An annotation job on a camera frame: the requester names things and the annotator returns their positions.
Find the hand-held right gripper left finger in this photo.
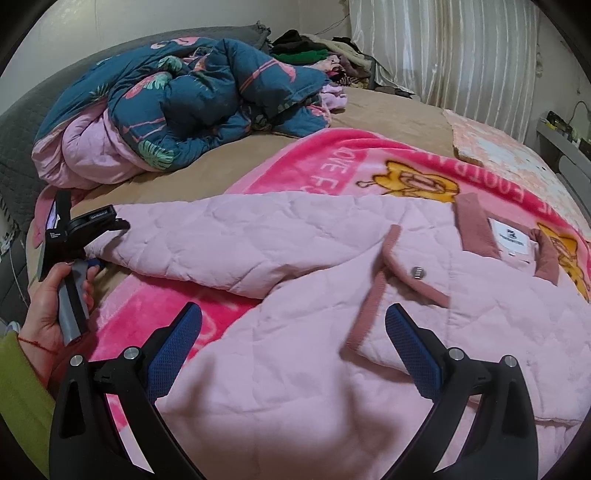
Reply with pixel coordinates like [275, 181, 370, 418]
[48, 302, 206, 480]

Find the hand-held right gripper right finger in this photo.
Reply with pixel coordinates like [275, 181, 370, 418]
[385, 302, 539, 480]

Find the pink quilted jacket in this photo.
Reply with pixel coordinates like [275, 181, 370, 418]
[83, 191, 591, 480]

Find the person's left forearm green sleeve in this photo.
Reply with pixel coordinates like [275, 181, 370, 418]
[0, 331, 57, 479]

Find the pile of clothes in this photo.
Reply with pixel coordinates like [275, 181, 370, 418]
[270, 28, 416, 95]

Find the person's left hand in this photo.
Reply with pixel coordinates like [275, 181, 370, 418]
[21, 261, 101, 370]

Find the grey quilted headboard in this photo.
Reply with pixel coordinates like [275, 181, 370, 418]
[0, 21, 272, 234]

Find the blue floral comforter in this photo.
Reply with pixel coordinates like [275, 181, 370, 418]
[32, 37, 333, 189]

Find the pink printed blanket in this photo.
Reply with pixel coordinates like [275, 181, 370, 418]
[34, 127, 591, 480]

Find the pale pink patterned cloth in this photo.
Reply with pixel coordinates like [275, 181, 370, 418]
[443, 108, 591, 241]

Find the bed with tan sheet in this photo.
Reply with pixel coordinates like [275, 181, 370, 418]
[25, 85, 462, 287]

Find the white striped curtain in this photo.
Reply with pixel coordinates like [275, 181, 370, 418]
[348, 0, 543, 144]

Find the red string bracelet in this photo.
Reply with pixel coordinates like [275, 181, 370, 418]
[17, 336, 58, 357]

